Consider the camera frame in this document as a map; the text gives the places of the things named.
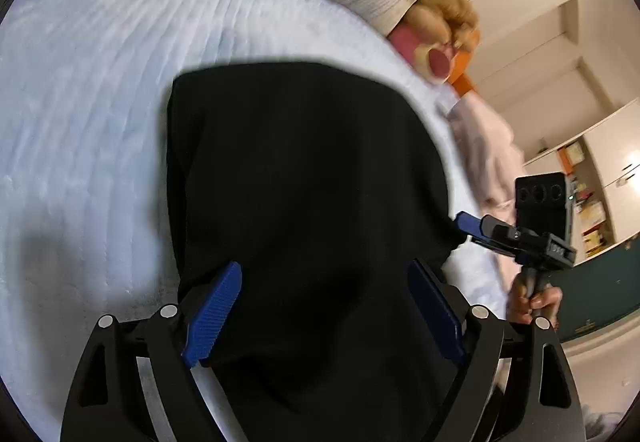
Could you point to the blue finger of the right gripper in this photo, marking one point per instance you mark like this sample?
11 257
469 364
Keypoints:
487 241
487 226

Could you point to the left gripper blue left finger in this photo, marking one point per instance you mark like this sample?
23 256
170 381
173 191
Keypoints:
205 310

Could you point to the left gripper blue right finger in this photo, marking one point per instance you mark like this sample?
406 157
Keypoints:
438 313

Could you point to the black jacket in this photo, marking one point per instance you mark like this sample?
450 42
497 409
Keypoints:
323 186

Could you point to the person right hand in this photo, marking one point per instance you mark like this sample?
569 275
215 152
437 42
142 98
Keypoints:
521 308

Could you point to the pink jacket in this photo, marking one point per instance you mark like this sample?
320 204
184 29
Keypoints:
489 155

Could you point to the bookshelf with books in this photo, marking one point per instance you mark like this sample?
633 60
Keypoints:
592 226

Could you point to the brown teddy bear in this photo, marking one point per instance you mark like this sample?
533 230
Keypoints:
445 22

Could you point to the light blue quilted bedspread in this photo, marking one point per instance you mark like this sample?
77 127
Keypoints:
83 223

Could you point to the black camera box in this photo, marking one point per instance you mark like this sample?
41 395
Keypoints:
544 204

